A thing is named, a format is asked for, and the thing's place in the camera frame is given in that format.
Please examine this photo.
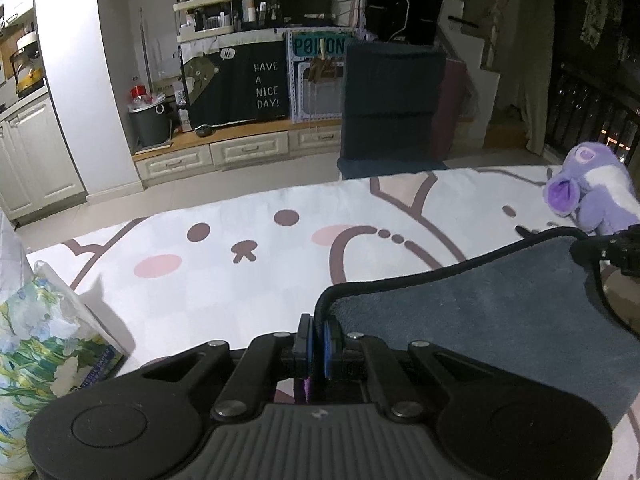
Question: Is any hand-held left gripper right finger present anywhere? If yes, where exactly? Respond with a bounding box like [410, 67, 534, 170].
[323, 317, 502, 422]

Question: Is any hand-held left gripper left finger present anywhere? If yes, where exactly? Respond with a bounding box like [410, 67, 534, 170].
[142, 313, 316, 422]

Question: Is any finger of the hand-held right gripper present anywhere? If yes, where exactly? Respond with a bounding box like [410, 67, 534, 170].
[570, 227, 640, 277]

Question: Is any grey towel with black edging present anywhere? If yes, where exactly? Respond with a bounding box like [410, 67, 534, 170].
[314, 226, 640, 428]

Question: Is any purple plush toy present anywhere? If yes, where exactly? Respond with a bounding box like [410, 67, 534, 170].
[545, 141, 637, 236]

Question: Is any cat-printed white bedsheet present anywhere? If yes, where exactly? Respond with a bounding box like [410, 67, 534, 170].
[25, 162, 640, 480]

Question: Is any dark balcony railing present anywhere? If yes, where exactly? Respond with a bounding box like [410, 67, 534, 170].
[544, 60, 640, 163]

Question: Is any beige curtain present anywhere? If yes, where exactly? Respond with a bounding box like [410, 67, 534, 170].
[519, 0, 560, 157]

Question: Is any white staircase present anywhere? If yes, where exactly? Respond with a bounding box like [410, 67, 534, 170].
[436, 0, 502, 148]

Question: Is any low cabinet with wooden top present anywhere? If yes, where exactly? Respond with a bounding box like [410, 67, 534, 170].
[131, 119, 347, 182]

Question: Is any dark cloth-covered chair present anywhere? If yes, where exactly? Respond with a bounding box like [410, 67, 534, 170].
[337, 41, 449, 182]

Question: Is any lavender pegboard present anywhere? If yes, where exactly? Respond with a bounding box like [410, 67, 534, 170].
[285, 29, 352, 124]

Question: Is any floral tissue packet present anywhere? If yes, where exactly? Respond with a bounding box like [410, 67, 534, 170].
[0, 260, 127, 480]

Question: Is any grey trash bin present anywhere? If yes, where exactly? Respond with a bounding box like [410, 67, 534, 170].
[128, 104, 174, 149]

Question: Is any black hanging cloth with lettering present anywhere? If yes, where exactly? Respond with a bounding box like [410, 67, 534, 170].
[181, 39, 292, 129]

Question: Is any green sign plate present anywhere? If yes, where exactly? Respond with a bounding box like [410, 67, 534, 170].
[292, 35, 347, 59]

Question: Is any white quilted pillow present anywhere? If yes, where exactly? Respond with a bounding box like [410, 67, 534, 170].
[0, 210, 34, 307]

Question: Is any black hanging garment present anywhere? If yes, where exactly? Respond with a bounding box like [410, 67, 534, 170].
[364, 0, 443, 45]

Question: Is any white kitchen cabinet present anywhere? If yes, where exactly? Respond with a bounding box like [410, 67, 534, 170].
[0, 95, 90, 222]

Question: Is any white shelf rack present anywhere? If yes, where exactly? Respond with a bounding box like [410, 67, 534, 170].
[173, 0, 237, 44]

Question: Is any countertop appliance with glass jug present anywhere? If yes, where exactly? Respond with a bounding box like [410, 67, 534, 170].
[9, 30, 47, 99]

